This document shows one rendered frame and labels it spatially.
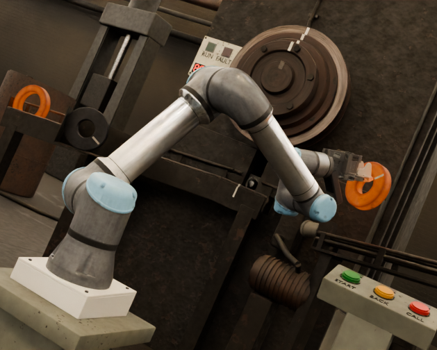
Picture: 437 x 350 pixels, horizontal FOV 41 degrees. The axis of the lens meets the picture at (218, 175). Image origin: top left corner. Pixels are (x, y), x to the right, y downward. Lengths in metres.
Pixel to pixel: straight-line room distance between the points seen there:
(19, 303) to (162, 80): 8.58
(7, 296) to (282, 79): 1.24
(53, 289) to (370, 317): 0.66
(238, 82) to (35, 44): 10.12
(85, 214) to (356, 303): 0.60
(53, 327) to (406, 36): 1.67
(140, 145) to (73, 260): 0.33
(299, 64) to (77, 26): 9.08
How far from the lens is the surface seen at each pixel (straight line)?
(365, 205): 1.86
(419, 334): 1.25
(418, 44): 2.33
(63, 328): 1.20
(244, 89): 1.41
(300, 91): 2.08
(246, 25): 2.52
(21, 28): 11.81
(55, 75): 10.91
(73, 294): 1.28
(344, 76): 2.16
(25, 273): 1.35
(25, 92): 2.80
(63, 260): 1.31
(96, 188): 1.29
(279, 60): 2.15
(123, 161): 1.44
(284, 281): 1.90
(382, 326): 1.26
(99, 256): 1.31
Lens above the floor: 0.65
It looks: 2 degrees up
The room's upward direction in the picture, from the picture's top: 24 degrees clockwise
